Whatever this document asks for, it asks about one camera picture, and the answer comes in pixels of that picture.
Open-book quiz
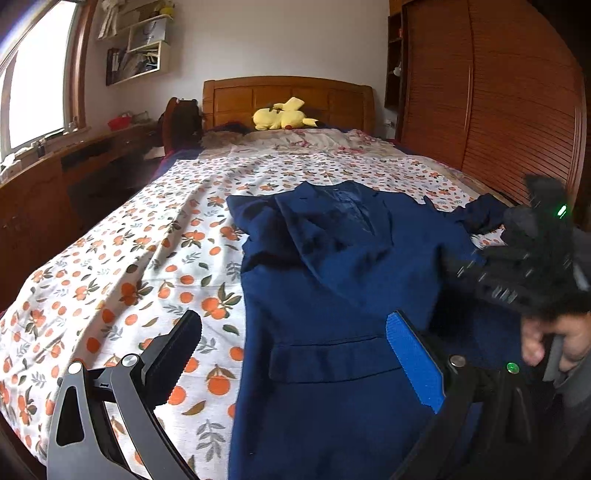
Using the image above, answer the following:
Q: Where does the navy blue suit jacket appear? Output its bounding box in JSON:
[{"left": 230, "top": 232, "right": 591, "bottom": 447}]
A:
[{"left": 226, "top": 181, "right": 525, "bottom": 480}]

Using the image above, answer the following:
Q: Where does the person's right hand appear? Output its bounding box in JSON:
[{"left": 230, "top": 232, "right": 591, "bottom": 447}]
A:
[{"left": 519, "top": 311, "right": 591, "bottom": 370}]

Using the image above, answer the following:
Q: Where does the long wooden desk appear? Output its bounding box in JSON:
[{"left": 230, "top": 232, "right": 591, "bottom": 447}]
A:
[{"left": 0, "top": 122, "right": 161, "bottom": 308}]

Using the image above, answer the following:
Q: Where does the person's right forearm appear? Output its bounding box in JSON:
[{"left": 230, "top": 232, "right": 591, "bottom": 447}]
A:
[{"left": 554, "top": 362, "right": 591, "bottom": 416}]

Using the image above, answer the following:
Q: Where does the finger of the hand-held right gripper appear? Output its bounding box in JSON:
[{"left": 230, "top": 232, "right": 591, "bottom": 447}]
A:
[{"left": 443, "top": 249, "right": 522, "bottom": 312}]

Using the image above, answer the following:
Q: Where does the pale floral quilt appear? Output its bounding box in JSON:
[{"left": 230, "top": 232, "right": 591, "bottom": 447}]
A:
[{"left": 203, "top": 127, "right": 399, "bottom": 157}]

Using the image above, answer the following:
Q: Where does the wooden bed headboard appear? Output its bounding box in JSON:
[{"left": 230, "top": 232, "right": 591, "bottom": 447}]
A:
[{"left": 202, "top": 76, "right": 377, "bottom": 136}]

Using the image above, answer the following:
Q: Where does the orange fruit print bed sheet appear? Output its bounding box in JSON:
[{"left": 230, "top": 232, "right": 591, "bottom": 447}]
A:
[{"left": 0, "top": 152, "right": 513, "bottom": 480}]

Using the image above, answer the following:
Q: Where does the open wooden shelf niche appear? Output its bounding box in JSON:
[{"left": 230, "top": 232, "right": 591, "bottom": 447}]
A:
[{"left": 384, "top": 11, "right": 409, "bottom": 112}]

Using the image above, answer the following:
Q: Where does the white wall shelf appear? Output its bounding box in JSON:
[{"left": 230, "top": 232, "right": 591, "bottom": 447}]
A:
[{"left": 96, "top": 13, "right": 172, "bottom": 88}]

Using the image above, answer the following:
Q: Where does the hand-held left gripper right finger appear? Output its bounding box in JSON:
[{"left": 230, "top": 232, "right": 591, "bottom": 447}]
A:
[{"left": 386, "top": 310, "right": 550, "bottom": 480}]

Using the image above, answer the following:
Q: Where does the wood framed window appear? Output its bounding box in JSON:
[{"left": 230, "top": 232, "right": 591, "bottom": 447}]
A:
[{"left": 0, "top": 0, "right": 99, "bottom": 163}]

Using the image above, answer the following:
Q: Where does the wooden slatted wardrobe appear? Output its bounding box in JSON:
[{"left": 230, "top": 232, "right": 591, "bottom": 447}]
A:
[{"left": 399, "top": 0, "right": 588, "bottom": 213}]

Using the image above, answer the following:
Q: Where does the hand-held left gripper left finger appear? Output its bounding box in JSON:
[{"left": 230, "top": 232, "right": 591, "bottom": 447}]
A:
[{"left": 46, "top": 310, "right": 204, "bottom": 480}]

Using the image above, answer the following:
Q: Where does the yellow plush toy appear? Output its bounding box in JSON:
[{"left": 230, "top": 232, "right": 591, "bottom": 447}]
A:
[{"left": 252, "top": 97, "right": 319, "bottom": 131}]

